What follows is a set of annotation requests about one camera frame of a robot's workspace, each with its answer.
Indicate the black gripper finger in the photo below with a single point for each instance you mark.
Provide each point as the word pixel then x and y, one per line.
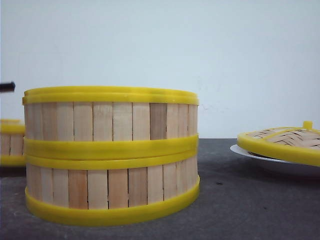
pixel 7 87

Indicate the bamboo steamer basket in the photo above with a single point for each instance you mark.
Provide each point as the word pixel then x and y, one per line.
pixel 12 132
pixel 78 126
pixel 109 197

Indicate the woven bamboo steamer lid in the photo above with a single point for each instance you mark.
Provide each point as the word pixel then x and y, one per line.
pixel 300 145

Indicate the white plate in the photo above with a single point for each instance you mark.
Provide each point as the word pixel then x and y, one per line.
pixel 277 166

